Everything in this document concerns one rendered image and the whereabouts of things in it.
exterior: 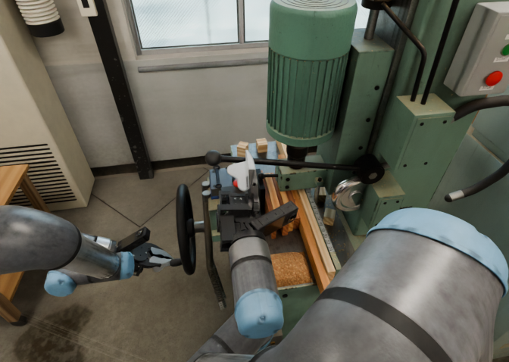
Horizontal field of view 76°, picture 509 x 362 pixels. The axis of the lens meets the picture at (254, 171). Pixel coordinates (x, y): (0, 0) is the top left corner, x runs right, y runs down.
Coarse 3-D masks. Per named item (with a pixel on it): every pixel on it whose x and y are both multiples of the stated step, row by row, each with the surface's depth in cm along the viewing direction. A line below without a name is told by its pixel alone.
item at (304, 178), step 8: (312, 160) 95; (320, 160) 95; (280, 168) 92; (288, 168) 92; (304, 168) 92; (312, 168) 92; (280, 176) 92; (288, 176) 92; (296, 176) 92; (304, 176) 93; (312, 176) 93; (320, 176) 94; (280, 184) 93; (288, 184) 94; (296, 184) 94; (304, 184) 95; (312, 184) 95
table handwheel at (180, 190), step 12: (180, 192) 97; (180, 204) 93; (180, 216) 91; (192, 216) 117; (180, 228) 90; (192, 228) 102; (204, 228) 104; (180, 240) 90; (192, 240) 115; (180, 252) 91; (192, 252) 112; (192, 264) 105
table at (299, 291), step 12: (252, 144) 123; (276, 144) 123; (252, 156) 118; (264, 156) 118; (276, 156) 118; (264, 168) 113; (216, 240) 97; (276, 240) 90; (288, 240) 90; (300, 240) 90; (276, 252) 87; (312, 276) 82; (288, 288) 80; (300, 288) 80; (312, 288) 81
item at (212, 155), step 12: (216, 156) 68; (228, 156) 70; (372, 156) 78; (324, 168) 76; (336, 168) 76; (348, 168) 77; (360, 168) 78; (372, 168) 76; (384, 168) 79; (372, 180) 78
